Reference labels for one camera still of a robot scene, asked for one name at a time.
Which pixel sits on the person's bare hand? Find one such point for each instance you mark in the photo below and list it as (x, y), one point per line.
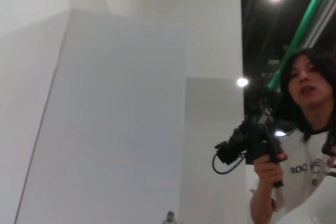
(267, 171)

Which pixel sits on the green ceiling pipe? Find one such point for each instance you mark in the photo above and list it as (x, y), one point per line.
(304, 19)

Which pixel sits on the black handheld video camera rig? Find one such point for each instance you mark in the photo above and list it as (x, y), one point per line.
(252, 140)

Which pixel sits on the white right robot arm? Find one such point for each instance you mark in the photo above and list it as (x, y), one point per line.
(315, 208)

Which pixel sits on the person's bare forearm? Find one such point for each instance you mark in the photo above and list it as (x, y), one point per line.
(262, 200)

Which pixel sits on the silver right gripper stud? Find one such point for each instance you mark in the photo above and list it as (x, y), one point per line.
(169, 217)

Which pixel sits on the grey ceiling pipe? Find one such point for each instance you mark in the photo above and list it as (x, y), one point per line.
(324, 11)

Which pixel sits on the person in white T-shirt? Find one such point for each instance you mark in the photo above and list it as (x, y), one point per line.
(304, 77)

